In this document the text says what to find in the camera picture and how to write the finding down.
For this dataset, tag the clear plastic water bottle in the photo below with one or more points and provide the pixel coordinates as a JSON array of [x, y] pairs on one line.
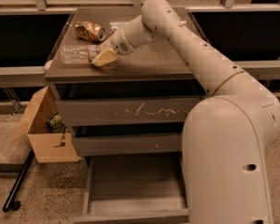
[[78, 54]]

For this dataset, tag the grey middle drawer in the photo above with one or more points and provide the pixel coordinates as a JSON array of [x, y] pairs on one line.
[[128, 139]]

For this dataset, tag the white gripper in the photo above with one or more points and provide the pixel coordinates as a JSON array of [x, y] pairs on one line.
[[118, 43]]

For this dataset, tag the green snack bag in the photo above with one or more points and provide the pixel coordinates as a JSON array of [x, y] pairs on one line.
[[55, 124]]

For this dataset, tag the open cardboard box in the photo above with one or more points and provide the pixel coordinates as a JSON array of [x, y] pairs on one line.
[[47, 146]]

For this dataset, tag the crumpled silver snack bag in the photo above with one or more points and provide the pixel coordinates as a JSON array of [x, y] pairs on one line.
[[115, 26]]

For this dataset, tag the grey three-drawer cabinet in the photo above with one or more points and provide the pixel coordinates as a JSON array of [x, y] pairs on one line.
[[156, 61]]

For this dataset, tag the grey metal window rail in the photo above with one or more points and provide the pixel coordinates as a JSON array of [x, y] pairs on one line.
[[34, 76]]

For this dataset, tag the grey top drawer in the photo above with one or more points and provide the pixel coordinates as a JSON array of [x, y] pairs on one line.
[[135, 102]]

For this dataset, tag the black metal floor bar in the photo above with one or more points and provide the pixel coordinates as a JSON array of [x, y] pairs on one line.
[[11, 203]]

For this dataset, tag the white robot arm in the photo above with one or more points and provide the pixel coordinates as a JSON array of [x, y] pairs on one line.
[[225, 135]]

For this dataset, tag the crushed gold soda can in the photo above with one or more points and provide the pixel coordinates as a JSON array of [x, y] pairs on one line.
[[90, 31]]

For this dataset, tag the grey open bottom drawer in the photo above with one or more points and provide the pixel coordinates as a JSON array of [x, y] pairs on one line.
[[134, 189]]

